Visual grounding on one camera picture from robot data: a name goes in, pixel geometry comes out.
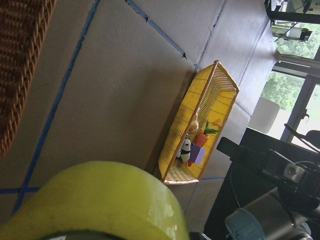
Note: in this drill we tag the yellow tape roll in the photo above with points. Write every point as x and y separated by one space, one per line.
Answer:
100 197

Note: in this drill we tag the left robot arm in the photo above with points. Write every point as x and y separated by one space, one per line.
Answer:
269 217

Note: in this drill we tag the yellow plastic basket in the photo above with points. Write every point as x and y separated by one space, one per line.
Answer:
212 94

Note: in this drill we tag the brown wicker basket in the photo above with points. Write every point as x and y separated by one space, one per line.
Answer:
23 28

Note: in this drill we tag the toy croissant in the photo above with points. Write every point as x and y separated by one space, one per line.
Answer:
194 125

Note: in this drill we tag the panda figurine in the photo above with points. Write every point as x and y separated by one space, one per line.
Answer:
184 152

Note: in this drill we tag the toy carrot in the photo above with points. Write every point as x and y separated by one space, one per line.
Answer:
203 137

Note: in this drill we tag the purple foam block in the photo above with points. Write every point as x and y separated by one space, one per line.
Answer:
197 154

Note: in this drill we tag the black panel screen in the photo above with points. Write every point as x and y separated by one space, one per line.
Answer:
242 186

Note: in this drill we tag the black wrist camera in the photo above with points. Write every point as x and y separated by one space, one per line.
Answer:
272 165

